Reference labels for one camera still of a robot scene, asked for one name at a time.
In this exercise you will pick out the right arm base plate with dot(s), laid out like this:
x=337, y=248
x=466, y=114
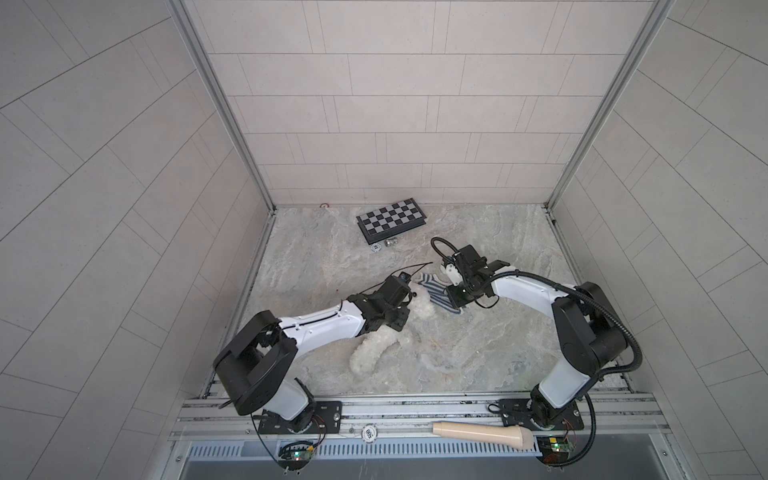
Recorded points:
x=539, y=415

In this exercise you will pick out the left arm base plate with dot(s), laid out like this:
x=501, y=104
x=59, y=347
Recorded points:
x=321, y=417

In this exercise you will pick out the left circuit board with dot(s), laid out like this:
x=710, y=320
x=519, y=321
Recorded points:
x=296, y=455

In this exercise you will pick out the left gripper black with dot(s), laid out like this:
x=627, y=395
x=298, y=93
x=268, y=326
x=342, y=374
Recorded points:
x=402, y=317

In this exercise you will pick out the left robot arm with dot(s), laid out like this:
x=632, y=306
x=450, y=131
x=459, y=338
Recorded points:
x=253, y=366

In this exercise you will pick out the right circuit board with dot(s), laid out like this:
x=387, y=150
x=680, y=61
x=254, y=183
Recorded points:
x=554, y=449

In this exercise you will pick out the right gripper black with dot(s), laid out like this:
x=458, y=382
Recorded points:
x=459, y=302

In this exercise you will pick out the white teddy bear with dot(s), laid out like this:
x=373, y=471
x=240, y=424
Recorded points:
x=363, y=360

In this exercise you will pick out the circuit board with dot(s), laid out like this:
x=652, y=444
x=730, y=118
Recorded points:
x=296, y=455
x=554, y=449

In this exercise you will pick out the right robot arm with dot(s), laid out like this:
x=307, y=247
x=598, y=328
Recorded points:
x=589, y=334

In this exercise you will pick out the blue white striped sweater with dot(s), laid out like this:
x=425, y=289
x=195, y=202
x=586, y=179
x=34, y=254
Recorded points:
x=438, y=293

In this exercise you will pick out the black white chessboard box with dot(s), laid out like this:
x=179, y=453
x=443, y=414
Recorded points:
x=389, y=221

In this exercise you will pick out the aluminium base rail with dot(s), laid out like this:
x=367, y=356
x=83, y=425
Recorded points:
x=617, y=411

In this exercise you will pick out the round white sticker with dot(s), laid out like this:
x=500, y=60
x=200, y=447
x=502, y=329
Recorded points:
x=369, y=433

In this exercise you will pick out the beige wooden handle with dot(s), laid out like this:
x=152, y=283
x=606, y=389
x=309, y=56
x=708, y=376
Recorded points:
x=516, y=437

